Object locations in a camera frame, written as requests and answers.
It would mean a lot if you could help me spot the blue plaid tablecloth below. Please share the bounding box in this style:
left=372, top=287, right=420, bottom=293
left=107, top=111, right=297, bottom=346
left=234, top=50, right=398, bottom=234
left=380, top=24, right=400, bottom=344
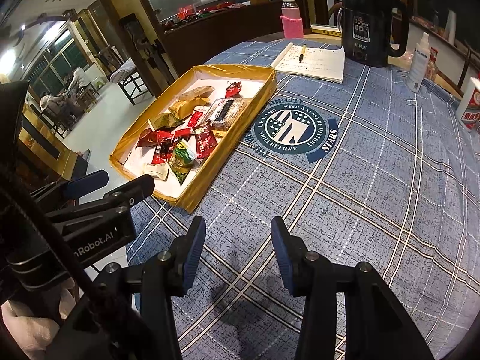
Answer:
left=125, top=37, right=480, bottom=360

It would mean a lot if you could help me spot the black yellow pen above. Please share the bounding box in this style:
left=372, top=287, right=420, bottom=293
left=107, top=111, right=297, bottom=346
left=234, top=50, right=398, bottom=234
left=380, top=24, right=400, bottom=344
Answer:
left=298, top=45, right=307, bottom=63

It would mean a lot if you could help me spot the small clear red-capped bottle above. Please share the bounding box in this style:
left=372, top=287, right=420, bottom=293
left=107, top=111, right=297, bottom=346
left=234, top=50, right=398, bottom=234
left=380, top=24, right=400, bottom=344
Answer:
left=425, top=47, right=438, bottom=81

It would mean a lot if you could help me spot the yellow cracker packet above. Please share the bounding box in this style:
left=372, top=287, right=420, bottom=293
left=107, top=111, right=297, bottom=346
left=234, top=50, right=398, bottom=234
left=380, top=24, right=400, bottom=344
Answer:
left=202, top=97, right=251, bottom=132

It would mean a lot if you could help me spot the white spray bottle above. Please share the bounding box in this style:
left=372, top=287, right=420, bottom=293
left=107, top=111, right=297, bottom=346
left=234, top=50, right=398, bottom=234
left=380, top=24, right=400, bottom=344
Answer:
left=406, top=32, right=431, bottom=93

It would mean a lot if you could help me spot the black electric kettle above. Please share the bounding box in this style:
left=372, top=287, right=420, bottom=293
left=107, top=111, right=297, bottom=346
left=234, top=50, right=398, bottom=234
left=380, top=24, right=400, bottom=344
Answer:
left=338, top=0, right=410, bottom=68

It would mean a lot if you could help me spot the white red liquor bottle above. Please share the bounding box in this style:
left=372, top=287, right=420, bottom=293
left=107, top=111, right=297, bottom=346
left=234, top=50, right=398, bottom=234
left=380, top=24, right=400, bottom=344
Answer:
left=456, top=77, right=480, bottom=131

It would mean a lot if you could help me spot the seated person in background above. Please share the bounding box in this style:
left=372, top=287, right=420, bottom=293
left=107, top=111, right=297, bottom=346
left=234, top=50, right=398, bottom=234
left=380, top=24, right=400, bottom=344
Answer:
left=63, top=67, right=90, bottom=100

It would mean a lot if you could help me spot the dark red snack packet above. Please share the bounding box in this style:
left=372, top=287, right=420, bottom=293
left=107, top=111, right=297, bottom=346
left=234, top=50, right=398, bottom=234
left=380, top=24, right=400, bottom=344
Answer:
left=137, top=128, right=173, bottom=148

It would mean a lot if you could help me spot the white open notebook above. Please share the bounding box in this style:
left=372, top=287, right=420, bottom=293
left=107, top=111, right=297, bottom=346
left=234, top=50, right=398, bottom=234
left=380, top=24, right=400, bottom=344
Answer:
left=271, top=42, right=345, bottom=84

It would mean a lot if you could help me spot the dark wooden cabinet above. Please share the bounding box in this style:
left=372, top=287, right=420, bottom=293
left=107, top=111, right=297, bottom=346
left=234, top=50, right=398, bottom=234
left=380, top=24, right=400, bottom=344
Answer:
left=163, top=1, right=282, bottom=75

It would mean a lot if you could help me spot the small red candy packet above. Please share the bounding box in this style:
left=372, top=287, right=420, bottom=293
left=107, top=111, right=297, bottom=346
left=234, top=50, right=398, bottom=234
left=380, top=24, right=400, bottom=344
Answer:
left=225, top=81, right=242, bottom=98

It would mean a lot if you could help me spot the red long snack packet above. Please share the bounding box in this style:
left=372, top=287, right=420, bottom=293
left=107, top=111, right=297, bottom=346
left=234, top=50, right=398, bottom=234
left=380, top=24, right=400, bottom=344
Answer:
left=194, top=125, right=217, bottom=159

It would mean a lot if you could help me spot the green pea snack packet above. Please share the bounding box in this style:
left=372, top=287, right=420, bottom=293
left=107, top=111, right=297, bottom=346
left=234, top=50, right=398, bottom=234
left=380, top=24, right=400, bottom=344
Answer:
left=168, top=139, right=196, bottom=185

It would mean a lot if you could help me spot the red candy wrapper packet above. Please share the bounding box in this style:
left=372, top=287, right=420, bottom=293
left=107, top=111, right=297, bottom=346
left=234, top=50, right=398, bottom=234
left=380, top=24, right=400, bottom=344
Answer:
left=187, top=106, right=210, bottom=128

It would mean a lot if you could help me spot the pink sleeved water bottle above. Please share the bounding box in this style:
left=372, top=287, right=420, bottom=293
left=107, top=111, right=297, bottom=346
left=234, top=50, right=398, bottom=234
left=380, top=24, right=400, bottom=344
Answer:
left=280, top=0, right=304, bottom=39

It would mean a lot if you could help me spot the person's left hand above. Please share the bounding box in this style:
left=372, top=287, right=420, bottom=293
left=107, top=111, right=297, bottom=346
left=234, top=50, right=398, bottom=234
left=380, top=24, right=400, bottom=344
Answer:
left=1, top=301, right=59, bottom=359

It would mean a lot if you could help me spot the white small snack packet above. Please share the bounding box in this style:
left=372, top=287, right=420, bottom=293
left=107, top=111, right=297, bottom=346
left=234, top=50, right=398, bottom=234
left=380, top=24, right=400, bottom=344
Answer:
left=142, top=163, right=169, bottom=181

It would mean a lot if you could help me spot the gold cardboard box tray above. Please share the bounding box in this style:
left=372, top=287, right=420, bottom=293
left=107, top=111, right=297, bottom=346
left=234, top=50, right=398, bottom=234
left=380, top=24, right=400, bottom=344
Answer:
left=109, top=64, right=277, bottom=213

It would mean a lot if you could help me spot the dark wooden chair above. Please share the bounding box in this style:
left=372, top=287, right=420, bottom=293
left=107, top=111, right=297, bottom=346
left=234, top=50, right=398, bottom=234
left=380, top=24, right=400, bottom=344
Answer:
left=109, top=58, right=151, bottom=106

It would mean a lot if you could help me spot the clear cracker packet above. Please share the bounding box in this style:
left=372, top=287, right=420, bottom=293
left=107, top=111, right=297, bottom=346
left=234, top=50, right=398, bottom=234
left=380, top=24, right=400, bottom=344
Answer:
left=175, top=85, right=216, bottom=102

